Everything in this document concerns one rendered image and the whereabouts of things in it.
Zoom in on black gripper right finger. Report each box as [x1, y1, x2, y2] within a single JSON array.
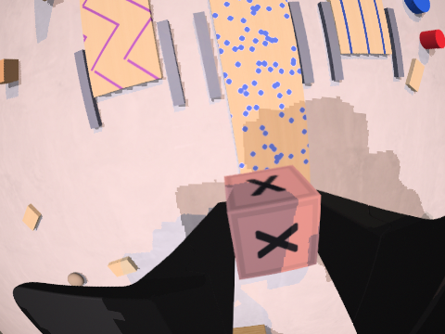
[[316, 189, 445, 334]]

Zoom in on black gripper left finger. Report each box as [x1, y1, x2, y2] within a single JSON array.
[[12, 201, 235, 334]]

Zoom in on peach strip with blue dots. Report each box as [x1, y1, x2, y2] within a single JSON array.
[[209, 0, 311, 182]]

